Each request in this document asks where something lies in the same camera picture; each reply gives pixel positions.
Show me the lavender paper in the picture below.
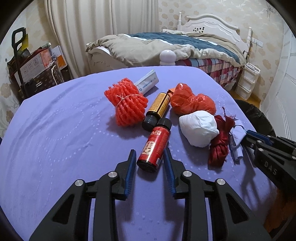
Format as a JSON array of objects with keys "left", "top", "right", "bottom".
[{"left": 229, "top": 118, "right": 246, "bottom": 163}]

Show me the dark red string bundle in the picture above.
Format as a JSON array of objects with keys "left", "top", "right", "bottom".
[{"left": 207, "top": 106, "right": 236, "bottom": 168}]

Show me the red small bottle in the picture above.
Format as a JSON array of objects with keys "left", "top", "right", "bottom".
[{"left": 137, "top": 118, "right": 172, "bottom": 173}]

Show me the white paper ball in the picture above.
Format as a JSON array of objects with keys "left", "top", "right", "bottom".
[{"left": 179, "top": 110, "right": 219, "bottom": 148}]

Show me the amber yellow-label bottle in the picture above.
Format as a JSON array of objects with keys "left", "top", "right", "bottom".
[{"left": 142, "top": 92, "right": 171, "bottom": 132}]

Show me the red foam net bundle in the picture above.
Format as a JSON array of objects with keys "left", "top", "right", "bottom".
[{"left": 104, "top": 78, "right": 149, "bottom": 127}]

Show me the red plastic bag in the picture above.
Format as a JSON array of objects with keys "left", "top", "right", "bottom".
[{"left": 170, "top": 83, "right": 216, "bottom": 115}]

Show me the black trash bin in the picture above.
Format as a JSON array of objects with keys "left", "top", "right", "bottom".
[{"left": 234, "top": 99, "right": 276, "bottom": 137}]

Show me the white plastic drawer unit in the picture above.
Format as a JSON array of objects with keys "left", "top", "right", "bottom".
[{"left": 235, "top": 63, "right": 260, "bottom": 100}]

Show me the purple tablecloth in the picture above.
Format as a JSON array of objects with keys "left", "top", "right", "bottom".
[{"left": 1, "top": 66, "right": 276, "bottom": 240}]

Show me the bed with white headboard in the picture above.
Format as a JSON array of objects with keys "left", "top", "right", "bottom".
[{"left": 86, "top": 14, "right": 252, "bottom": 90}]

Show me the dark patterned storage basket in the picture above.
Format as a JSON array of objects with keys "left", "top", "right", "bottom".
[{"left": 22, "top": 60, "right": 64, "bottom": 99}]

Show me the white round bedpost knob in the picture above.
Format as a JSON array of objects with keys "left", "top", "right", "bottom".
[{"left": 159, "top": 50, "right": 177, "bottom": 66}]

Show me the black hand trolley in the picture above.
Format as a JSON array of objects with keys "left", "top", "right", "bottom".
[{"left": 11, "top": 27, "right": 28, "bottom": 99}]

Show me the beige and blue quilt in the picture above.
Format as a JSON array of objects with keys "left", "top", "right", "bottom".
[{"left": 86, "top": 29, "right": 246, "bottom": 67}]

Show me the white orange cardboard box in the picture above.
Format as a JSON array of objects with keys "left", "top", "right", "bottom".
[{"left": 18, "top": 45, "right": 71, "bottom": 83}]

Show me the beige curtain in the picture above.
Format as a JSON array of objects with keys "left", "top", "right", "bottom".
[{"left": 44, "top": 1, "right": 159, "bottom": 78}]

